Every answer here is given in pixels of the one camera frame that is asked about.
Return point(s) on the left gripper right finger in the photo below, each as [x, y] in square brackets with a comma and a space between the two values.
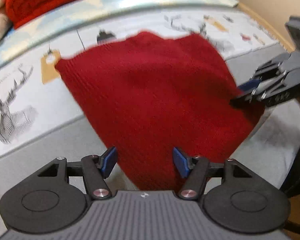
[197, 171]

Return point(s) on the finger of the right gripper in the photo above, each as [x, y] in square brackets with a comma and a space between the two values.
[249, 85]
[246, 99]

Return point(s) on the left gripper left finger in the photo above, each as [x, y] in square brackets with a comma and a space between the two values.
[94, 169]

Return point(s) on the dark red knit garment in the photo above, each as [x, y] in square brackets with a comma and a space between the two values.
[146, 95]

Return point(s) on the deer print bed sheet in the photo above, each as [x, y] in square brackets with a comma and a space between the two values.
[56, 126]

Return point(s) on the light blue patterned sheet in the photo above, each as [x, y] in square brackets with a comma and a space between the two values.
[80, 13]

